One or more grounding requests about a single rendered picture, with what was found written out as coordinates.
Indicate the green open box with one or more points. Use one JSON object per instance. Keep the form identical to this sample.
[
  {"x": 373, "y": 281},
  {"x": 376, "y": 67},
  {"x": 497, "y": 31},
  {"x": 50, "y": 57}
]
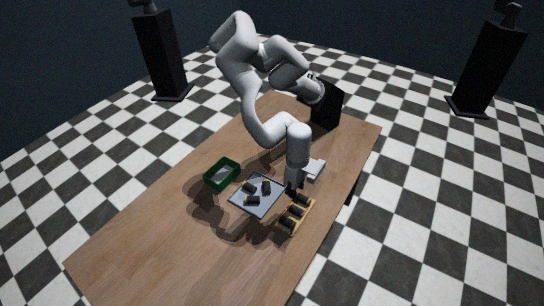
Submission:
[{"x": 221, "y": 174}]

